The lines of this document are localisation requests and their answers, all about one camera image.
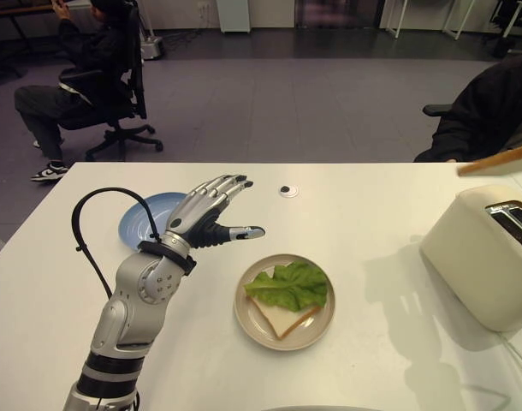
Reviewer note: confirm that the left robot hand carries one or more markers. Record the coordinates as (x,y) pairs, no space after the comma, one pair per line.
(192,212)

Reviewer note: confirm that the blue plate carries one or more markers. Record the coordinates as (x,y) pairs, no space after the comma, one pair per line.
(134,222)

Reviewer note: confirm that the green lettuce leaf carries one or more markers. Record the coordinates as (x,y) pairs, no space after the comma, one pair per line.
(295,287)

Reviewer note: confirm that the beige plate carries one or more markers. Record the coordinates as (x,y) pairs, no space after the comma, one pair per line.
(261,331)

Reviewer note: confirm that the person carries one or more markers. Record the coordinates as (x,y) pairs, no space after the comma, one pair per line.
(492,115)
(85,60)

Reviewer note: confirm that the cream toaster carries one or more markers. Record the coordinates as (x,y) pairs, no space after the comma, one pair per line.
(462,265)

